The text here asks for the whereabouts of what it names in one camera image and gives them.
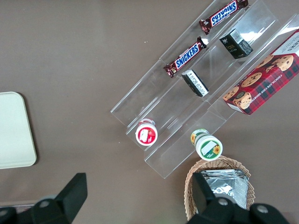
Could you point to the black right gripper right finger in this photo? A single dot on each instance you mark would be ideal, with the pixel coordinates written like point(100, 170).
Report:
point(205, 198)

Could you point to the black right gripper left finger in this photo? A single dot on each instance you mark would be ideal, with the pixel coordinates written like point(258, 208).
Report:
point(70, 198)

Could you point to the light wicker basket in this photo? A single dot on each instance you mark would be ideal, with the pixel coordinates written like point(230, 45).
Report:
point(211, 164)

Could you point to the beige plastic tray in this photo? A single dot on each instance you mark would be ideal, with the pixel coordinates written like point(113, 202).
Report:
point(14, 130)

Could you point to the silver foil container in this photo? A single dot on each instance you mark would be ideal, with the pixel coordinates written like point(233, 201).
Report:
point(231, 186)

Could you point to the green lid sunflower cup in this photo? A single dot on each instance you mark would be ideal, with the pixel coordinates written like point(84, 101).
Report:
point(209, 148)

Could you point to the red lid yogurt cup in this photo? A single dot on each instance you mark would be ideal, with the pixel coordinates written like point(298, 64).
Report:
point(146, 135)

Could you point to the clear acrylic stepped shelf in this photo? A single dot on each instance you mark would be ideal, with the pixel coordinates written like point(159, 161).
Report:
point(163, 109)

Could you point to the small black carton box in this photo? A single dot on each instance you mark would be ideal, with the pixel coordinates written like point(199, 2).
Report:
point(195, 82)
point(236, 45)

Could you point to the red tartan cookie box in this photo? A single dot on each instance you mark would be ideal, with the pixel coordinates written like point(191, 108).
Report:
point(261, 84)

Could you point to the Snickers chocolate bar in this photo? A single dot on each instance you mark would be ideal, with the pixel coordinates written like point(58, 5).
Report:
point(187, 56)
point(224, 16)

